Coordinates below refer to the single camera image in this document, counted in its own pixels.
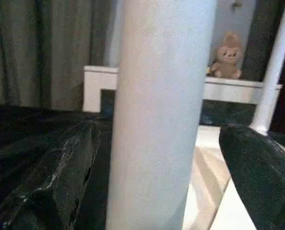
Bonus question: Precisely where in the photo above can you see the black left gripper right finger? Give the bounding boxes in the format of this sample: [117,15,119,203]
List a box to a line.
[218,124,285,230]

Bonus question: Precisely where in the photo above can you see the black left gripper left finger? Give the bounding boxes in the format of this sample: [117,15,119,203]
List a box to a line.
[0,121,101,230]

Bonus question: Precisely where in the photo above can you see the white plastic table leg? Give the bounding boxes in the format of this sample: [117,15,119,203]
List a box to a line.
[251,0,285,136]
[105,0,217,230]

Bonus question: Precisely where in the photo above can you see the black plastic mat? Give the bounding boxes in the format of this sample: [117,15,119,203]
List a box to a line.
[0,104,114,230]

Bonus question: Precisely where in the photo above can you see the white cabinet with glass doors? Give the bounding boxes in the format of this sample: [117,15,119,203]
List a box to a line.
[83,65,284,113]

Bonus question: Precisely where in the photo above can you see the beige object on cabinet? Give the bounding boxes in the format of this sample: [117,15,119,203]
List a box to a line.
[208,30,243,79]

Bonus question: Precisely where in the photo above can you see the grey curtain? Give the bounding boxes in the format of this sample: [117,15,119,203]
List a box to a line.
[0,0,277,112]

